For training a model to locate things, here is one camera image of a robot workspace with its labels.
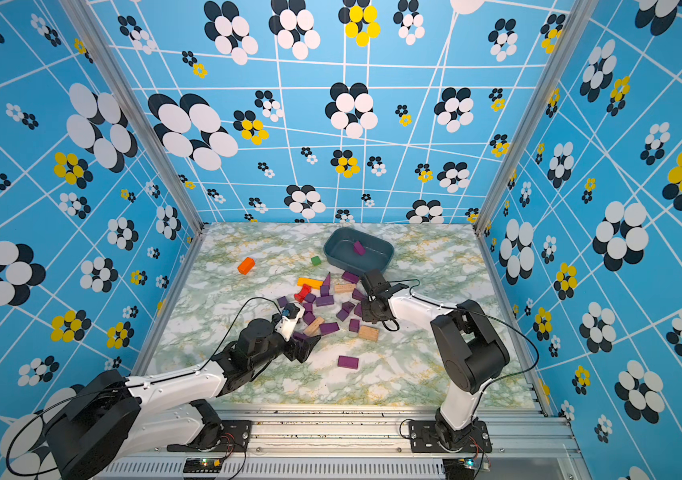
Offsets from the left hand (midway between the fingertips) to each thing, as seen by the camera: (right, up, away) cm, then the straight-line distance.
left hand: (312, 324), depth 83 cm
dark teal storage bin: (+7, +21, +28) cm, 36 cm away
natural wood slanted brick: (-1, -3, +8) cm, 8 cm away
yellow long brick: (-2, +10, +19) cm, 21 cm away
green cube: (-2, +18, +25) cm, 31 cm away
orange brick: (-27, +15, +24) cm, 39 cm away
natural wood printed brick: (+9, +8, +16) cm, 20 cm away
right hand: (+19, +2, +12) cm, 22 cm away
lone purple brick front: (+10, -11, +2) cm, 15 cm away
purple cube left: (-12, +4, +15) cm, 20 cm away
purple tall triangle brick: (+2, +8, +18) cm, 20 cm away
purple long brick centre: (+3, -4, +10) cm, 11 cm away
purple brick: (+14, +22, +28) cm, 38 cm away
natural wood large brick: (+16, -4, +6) cm, 17 cm away
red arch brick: (-5, +7, +18) cm, 20 cm away
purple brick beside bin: (+11, +12, +20) cm, 26 cm away
